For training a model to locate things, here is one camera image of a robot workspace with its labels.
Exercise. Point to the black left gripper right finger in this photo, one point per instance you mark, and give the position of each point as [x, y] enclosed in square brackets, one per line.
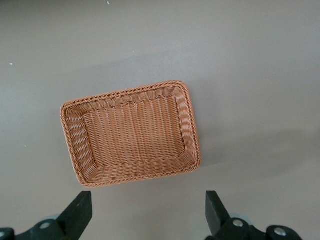
[217, 220]

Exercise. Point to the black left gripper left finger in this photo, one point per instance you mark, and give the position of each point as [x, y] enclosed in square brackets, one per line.
[72, 217]

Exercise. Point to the brown wicker basket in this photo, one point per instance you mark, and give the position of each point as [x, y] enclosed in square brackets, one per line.
[130, 135]

